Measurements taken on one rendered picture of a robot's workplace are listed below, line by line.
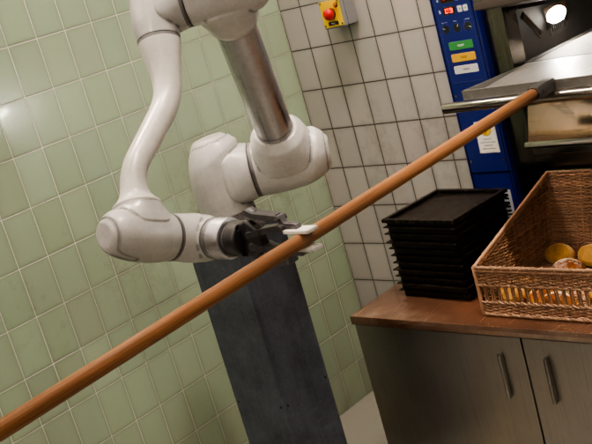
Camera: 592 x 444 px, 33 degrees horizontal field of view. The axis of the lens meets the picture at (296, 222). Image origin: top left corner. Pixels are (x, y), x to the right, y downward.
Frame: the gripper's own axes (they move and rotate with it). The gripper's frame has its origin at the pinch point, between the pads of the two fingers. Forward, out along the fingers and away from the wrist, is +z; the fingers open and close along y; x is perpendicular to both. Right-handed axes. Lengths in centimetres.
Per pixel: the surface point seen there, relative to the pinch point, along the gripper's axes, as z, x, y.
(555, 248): -22, -120, 53
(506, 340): -18, -80, 63
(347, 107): -103, -135, 5
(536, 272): -7, -85, 45
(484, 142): -47, -132, 21
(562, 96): 4, -97, 1
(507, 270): -16, -85, 44
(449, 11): -49, -132, -22
